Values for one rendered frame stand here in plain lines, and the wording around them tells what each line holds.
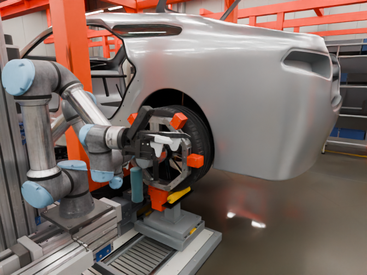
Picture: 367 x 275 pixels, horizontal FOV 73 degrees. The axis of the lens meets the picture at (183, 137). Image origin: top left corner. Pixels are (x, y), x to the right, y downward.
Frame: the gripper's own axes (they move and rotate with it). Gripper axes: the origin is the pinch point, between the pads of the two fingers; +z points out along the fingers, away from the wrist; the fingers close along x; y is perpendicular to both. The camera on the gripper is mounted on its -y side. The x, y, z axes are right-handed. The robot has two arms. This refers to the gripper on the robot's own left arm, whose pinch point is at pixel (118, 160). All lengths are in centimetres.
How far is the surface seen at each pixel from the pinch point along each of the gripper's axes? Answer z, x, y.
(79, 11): 21, -20, -99
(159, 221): 12, 29, 61
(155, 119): 1.6, 27.4, -27.5
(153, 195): 3.4, 24.1, 31.6
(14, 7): 635, -284, -233
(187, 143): -16, 46, -14
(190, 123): -6, 51, -25
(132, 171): 1.2, 9.6, 9.8
